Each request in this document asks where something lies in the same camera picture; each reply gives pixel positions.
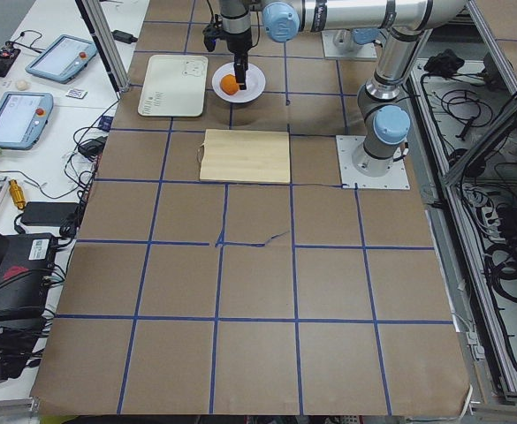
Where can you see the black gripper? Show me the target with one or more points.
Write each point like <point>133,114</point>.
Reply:
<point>238,42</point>

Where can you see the orange fruit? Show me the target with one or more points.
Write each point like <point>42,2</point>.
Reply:
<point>229,85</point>

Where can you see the white round plate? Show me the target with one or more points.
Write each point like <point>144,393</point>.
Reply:
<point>255,83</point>

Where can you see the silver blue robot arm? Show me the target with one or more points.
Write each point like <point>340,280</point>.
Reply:
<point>408,24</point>

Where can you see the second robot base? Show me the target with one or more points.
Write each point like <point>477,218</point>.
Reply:
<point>350,44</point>

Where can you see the cream bear tray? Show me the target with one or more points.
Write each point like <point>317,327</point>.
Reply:
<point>174,86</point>

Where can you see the wooden cutting board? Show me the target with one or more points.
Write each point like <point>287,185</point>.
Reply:
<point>246,156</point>

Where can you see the upper blue teach pendant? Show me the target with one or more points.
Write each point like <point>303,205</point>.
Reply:
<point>63,59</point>

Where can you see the blue teach pendant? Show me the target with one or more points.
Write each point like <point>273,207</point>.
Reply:
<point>63,59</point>
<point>23,117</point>

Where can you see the lower blue teach pendant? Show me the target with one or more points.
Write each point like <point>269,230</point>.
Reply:
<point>23,117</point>

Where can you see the black power adapter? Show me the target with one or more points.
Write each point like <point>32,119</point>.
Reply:
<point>40,213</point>

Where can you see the brown paper table cover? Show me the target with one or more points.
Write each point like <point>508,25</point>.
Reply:
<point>190,296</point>

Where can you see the gold metal cylinder tool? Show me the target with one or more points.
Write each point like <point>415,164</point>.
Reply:
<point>17,195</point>

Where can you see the black electronics box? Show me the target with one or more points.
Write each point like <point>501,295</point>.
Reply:
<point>26,260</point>

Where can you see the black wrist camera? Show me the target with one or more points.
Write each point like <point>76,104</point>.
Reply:
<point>212,33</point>

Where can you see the aluminium frame post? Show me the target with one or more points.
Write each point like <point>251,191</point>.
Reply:
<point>92,13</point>

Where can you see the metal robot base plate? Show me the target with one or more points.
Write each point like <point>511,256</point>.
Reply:
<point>358,170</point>

